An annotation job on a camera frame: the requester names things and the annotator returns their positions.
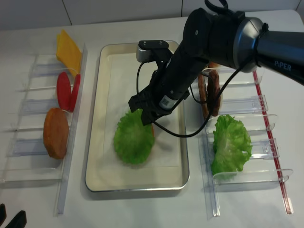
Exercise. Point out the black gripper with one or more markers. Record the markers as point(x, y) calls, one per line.
point(167, 87)

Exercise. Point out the green lettuce leaf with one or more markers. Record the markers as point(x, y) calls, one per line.
point(133, 141)
point(231, 146)

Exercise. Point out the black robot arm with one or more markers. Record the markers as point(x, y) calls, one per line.
point(227, 38)

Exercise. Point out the brown meat patty left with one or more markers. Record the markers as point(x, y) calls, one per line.
point(203, 95)

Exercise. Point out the thin red tomato slice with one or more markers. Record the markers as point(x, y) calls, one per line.
point(74, 93)

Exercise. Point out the dark meat patty right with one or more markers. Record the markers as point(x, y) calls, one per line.
point(213, 88)

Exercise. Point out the green lettuce leaf in rack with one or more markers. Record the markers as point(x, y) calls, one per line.
point(231, 146)

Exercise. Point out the yellow cheese slices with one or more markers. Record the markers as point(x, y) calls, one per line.
point(68, 53)

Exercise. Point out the white paper liner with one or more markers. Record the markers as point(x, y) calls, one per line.
point(125, 79)

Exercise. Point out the cream metal tray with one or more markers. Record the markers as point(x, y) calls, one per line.
point(101, 178)

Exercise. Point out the golden bun half left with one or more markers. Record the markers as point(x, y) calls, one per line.
point(212, 65)

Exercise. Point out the golden bun half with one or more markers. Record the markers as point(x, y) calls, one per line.
point(212, 65)
point(217, 65)

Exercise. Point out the golden bun half right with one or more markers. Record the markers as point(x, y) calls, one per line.
point(217, 65)

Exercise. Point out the brown bun top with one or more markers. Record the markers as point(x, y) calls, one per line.
point(55, 133)

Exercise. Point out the clear right acrylic rack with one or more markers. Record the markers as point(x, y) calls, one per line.
point(245, 102)

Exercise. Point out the clear acrylic rack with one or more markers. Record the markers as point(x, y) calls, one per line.
point(25, 161)
point(245, 102)

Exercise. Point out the clear left acrylic rack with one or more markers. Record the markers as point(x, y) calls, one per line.
point(25, 161)

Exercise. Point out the black object bottom left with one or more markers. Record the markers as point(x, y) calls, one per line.
point(19, 221)

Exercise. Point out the black object corner left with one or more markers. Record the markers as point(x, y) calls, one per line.
point(3, 214)

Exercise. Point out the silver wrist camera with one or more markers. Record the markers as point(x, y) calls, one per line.
point(143, 56)

